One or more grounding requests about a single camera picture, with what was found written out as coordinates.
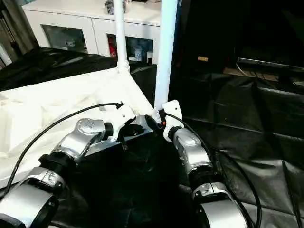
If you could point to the white plastic table leg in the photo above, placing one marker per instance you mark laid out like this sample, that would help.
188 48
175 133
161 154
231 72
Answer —
120 33
166 52

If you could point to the white plastic table top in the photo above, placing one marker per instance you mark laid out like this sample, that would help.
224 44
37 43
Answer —
47 104

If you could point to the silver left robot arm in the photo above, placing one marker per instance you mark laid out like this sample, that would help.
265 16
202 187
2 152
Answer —
78 137

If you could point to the small yellow label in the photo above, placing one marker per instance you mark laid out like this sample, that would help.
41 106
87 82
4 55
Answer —
203 59

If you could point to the red bottle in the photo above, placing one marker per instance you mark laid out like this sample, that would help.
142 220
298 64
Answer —
113 50

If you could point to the black plastic mat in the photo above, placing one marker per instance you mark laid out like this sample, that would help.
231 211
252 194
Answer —
256 123

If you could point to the small grey container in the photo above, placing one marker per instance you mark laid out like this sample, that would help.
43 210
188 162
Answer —
112 5

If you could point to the white glass-door cabinet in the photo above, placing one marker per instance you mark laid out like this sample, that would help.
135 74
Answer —
71 21

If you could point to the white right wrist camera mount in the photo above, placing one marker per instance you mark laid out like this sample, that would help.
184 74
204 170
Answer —
172 111

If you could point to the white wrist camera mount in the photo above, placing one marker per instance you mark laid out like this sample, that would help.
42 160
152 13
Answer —
121 116
172 111

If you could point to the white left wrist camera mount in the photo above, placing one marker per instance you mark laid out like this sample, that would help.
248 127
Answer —
121 116

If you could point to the dark metal rail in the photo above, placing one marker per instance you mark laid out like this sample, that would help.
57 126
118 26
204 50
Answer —
270 64

